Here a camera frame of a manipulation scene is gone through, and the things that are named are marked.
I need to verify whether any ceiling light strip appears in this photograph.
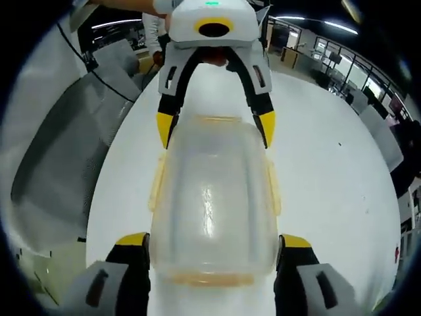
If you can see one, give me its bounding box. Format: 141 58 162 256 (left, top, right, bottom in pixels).
272 14 360 36

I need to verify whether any white desk partition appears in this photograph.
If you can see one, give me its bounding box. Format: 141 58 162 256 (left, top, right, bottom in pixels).
359 106 405 174

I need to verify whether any person's left hand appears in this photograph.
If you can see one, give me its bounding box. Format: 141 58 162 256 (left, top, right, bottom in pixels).
200 48 231 67

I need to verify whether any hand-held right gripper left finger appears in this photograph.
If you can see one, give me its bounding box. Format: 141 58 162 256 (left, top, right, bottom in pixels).
67 232 153 316

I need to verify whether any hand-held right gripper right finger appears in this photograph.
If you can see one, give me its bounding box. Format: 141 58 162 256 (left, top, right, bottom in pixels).
273 232 361 316

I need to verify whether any brown cabinet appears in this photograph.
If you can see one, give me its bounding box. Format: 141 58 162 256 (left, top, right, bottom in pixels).
280 45 299 64

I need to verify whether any grey mesh chair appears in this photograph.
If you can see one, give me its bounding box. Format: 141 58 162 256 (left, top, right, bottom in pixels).
9 35 143 264

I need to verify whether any clear plastic buckle container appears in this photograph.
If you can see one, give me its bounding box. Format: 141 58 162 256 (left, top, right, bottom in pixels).
147 115 283 288

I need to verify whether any black cable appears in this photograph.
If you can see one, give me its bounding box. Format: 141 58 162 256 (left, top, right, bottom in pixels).
55 19 133 103

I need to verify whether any white cabinet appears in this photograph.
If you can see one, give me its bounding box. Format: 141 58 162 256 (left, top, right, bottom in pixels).
398 182 421 266

